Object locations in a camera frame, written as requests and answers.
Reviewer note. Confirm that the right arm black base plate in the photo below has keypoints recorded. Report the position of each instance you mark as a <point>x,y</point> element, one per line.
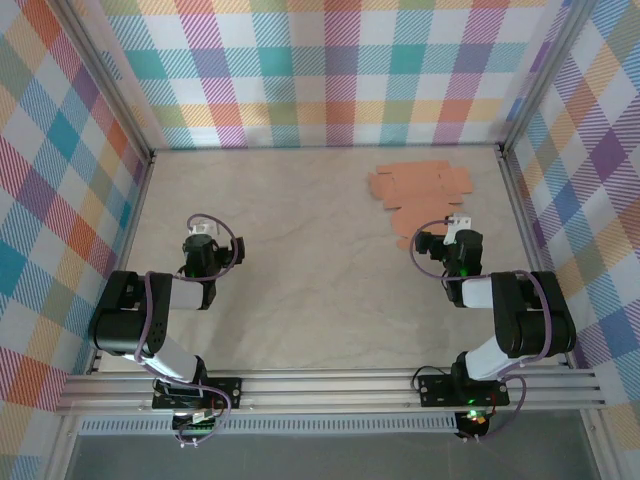
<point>435,392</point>

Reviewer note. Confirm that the aluminium frame post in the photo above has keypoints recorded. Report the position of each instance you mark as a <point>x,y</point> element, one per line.
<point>545,75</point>
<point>107,80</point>

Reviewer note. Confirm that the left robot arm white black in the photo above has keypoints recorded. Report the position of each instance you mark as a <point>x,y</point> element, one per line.
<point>125,325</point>

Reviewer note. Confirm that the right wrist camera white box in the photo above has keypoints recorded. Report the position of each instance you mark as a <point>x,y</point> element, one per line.
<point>459,222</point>

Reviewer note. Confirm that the aluminium table side rail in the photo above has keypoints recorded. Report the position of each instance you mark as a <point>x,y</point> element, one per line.
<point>131,225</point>
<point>524,215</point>

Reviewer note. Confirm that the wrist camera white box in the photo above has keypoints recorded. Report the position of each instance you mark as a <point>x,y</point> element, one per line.
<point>459,222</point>
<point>202,229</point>

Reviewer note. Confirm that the orange paper box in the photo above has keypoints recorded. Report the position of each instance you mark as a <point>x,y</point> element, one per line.
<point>415,190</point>

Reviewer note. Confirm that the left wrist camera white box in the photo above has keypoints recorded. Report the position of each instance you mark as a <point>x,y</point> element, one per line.
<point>202,229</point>

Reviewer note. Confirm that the aluminium mounting rail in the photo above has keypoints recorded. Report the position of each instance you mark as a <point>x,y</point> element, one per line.
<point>325,392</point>

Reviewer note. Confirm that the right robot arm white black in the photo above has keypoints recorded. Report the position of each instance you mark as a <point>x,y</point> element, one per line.
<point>540,320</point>

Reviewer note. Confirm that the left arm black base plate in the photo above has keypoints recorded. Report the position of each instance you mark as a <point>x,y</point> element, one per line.
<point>231,392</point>

